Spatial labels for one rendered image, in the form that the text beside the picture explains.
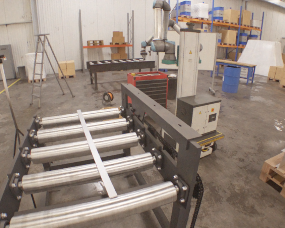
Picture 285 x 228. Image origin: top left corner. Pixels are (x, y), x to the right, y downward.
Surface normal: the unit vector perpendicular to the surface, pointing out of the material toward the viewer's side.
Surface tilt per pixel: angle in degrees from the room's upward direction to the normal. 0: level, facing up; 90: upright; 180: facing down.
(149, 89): 90
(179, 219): 90
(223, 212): 0
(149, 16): 90
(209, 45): 90
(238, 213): 0
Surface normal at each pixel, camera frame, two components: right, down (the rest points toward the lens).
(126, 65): 0.40, 0.35
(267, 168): -0.93, 0.14
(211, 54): -0.07, 0.38
